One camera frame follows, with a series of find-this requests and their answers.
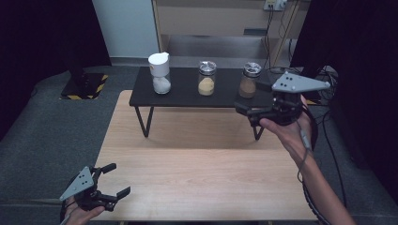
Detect person's right hand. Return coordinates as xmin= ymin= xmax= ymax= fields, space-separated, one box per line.
xmin=259 ymin=95 xmax=314 ymax=158

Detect tangle of black cables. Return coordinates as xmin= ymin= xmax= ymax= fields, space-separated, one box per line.
xmin=317 ymin=66 xmax=340 ymax=101

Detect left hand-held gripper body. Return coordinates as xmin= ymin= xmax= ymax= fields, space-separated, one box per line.
xmin=59 ymin=166 xmax=119 ymax=212

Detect white panel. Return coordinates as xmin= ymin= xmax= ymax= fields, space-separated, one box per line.
xmin=91 ymin=0 xmax=161 ymax=59

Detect white wall power outlet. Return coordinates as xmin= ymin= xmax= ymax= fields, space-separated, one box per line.
xmin=263 ymin=0 xmax=288 ymax=12

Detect thick black gripper cable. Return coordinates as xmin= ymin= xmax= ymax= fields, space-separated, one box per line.
xmin=299 ymin=104 xmax=332 ymax=225

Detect silver-lidded jar of yellow powder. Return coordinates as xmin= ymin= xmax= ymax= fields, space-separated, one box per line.
xmin=197 ymin=60 xmax=218 ymax=97

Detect person's left hand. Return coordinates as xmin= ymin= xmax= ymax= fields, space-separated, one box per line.
xmin=64 ymin=196 xmax=106 ymax=225

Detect wooden cabinet frame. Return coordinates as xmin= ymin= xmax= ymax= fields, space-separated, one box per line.
xmin=152 ymin=0 xmax=302 ymax=68

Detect black cables hanging from outlet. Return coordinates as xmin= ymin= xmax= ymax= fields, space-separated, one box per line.
xmin=262 ymin=8 xmax=294 ymax=70

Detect dark curtain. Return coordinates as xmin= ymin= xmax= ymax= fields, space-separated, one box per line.
xmin=0 ymin=0 xmax=113 ymax=142
xmin=290 ymin=0 xmax=398 ymax=196

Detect thin grey cable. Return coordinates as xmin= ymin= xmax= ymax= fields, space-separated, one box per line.
xmin=295 ymin=120 xmax=314 ymax=184

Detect black metal-legged shelf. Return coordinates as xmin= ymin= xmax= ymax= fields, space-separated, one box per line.
xmin=129 ymin=66 xmax=279 ymax=141

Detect thin black floor cable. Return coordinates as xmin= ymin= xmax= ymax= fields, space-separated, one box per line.
xmin=313 ymin=109 xmax=349 ymax=209

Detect silver-lidded jar of brown powder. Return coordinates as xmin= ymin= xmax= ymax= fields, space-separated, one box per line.
xmin=238 ymin=61 xmax=263 ymax=99

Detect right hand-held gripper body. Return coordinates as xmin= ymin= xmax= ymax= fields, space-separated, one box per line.
xmin=247 ymin=70 xmax=331 ymax=128

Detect white-lidded jar of white powder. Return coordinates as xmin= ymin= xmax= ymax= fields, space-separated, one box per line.
xmin=147 ymin=52 xmax=173 ymax=95

